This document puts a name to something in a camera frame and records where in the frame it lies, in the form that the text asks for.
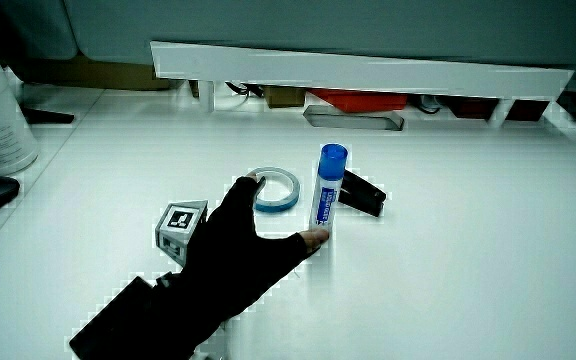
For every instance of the dark red box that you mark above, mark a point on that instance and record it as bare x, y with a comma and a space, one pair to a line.
528, 109
473, 107

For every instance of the person's left hand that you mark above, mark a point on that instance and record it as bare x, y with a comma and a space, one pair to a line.
228, 260

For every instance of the blue capped glue stick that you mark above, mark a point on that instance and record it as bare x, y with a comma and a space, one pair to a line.
327, 192

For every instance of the black binder clip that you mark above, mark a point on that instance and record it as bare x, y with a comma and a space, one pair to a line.
363, 194

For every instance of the grey metal tray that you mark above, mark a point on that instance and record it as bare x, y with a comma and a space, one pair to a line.
353, 118

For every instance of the white desk shelf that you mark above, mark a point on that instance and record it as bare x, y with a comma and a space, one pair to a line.
348, 70

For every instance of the brown cardboard box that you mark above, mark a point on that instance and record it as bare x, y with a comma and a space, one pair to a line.
93, 74

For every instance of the blue tape roll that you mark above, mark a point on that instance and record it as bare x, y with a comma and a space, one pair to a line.
288, 196

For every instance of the person's left forearm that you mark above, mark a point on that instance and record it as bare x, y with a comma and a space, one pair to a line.
138, 322

